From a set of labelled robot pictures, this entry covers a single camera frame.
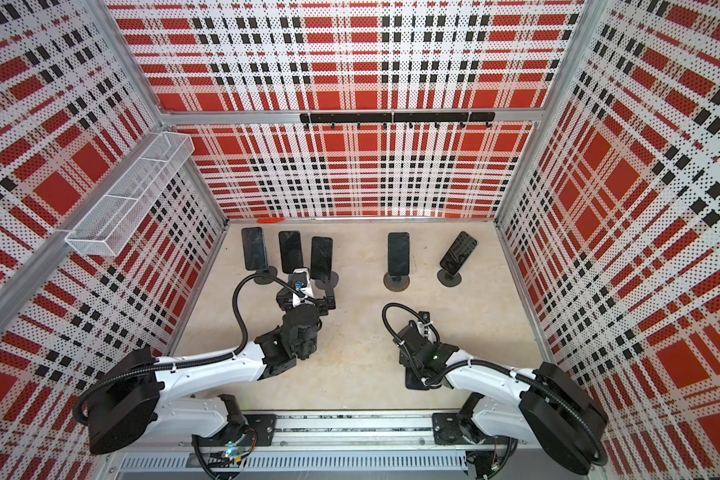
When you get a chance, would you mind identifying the black phone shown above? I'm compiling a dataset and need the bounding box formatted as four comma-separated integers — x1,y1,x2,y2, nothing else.
440,231,478,276
278,230,304,274
310,236,333,283
387,232,410,277
241,227,269,271

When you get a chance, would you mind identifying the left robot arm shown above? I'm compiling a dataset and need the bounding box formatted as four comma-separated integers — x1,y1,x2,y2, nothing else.
73,268,337,455

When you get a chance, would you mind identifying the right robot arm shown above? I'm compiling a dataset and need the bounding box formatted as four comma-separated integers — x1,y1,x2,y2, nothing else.
391,311,608,479

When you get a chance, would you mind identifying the stand far left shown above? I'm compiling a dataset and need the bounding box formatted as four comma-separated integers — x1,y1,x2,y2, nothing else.
253,266,278,285

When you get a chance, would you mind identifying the brown base phone stand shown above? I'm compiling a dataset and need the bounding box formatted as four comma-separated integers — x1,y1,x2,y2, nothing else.
383,272,410,292

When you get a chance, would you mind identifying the far right phone stand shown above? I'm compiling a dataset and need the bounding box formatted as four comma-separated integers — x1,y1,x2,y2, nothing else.
437,269,462,288

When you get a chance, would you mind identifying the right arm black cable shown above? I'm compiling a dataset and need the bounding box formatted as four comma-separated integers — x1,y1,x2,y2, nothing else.
381,302,610,468

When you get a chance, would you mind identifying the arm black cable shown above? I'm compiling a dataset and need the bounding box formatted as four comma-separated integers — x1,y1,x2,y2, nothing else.
381,302,610,468
71,272,304,427

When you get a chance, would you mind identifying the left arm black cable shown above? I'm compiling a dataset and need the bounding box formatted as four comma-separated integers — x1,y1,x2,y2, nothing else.
71,272,304,427

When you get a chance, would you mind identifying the red marker at wall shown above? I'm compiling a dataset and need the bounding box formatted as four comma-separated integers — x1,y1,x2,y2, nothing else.
257,217,286,224

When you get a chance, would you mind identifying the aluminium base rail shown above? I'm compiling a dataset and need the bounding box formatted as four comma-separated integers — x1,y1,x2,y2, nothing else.
95,410,607,480

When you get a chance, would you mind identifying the white wire mesh basket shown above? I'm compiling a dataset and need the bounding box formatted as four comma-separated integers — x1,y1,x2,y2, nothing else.
65,132,194,257

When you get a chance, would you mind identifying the black hook rail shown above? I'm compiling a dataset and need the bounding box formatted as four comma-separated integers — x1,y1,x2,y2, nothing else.
299,111,496,128

